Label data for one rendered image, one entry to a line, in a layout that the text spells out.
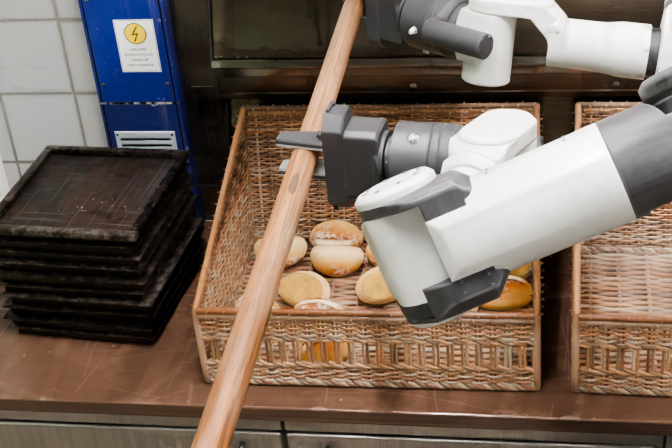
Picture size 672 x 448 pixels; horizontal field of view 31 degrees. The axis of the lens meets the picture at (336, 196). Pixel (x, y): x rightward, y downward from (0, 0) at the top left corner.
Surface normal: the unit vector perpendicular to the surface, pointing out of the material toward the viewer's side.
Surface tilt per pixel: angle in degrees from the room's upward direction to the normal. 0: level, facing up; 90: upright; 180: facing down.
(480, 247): 77
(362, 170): 90
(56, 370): 0
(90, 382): 0
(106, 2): 90
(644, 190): 86
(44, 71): 90
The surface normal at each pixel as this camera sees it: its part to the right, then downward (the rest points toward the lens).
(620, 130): -0.40, -0.58
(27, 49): -0.15, 0.53
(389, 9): -0.68, 0.44
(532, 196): -0.27, -0.17
